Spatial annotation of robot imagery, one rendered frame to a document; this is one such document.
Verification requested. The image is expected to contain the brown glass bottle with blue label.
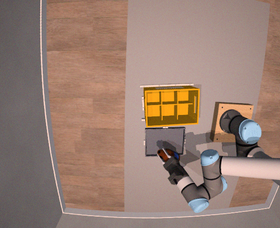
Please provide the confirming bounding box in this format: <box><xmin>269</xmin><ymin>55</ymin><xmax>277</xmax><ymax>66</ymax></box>
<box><xmin>157</xmin><ymin>149</ymin><xmax>180</xmax><ymax>162</ymax></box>

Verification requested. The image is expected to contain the yellow open-top crate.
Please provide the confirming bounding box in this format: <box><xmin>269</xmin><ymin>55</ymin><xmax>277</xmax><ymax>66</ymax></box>
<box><xmin>143</xmin><ymin>85</ymin><xmax>200</xmax><ymax>127</ymax></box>

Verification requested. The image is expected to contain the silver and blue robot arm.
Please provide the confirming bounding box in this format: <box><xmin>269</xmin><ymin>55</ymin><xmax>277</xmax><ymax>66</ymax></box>
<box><xmin>181</xmin><ymin>109</ymin><xmax>280</xmax><ymax>213</ymax></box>

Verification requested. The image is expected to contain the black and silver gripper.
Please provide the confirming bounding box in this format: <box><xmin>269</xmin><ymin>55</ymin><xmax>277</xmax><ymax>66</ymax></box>
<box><xmin>157</xmin><ymin>148</ymin><xmax>194</xmax><ymax>192</ymax></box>

